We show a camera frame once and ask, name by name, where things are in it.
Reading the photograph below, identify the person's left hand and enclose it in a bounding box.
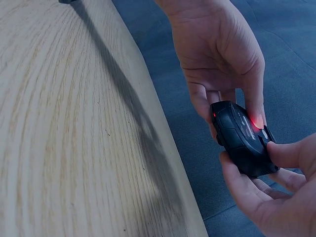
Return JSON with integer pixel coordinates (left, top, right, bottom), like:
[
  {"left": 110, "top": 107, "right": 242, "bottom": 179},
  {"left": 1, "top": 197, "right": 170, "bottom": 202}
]
[{"left": 154, "top": 0, "right": 267, "bottom": 146}]

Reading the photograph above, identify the person's right hand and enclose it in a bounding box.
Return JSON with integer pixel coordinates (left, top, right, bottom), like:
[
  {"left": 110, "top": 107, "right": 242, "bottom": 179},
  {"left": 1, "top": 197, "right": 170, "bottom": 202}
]
[{"left": 219, "top": 132, "right": 316, "bottom": 237}]

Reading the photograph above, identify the black computer mouse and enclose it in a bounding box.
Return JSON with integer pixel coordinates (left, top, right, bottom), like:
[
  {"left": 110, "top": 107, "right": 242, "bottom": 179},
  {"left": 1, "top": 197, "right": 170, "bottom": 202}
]
[{"left": 209, "top": 100, "right": 281, "bottom": 178}]

